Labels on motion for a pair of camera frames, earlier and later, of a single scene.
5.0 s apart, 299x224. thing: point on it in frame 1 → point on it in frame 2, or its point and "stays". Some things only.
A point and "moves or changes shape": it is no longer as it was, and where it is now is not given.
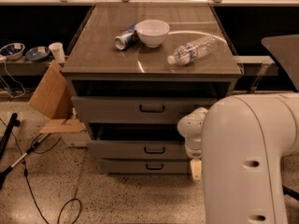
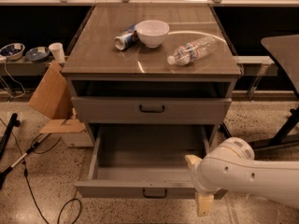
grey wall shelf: (24, 67) stays
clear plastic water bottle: (190, 51) stays
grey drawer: (135, 141) moves or changes shape
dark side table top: (285, 49) stays
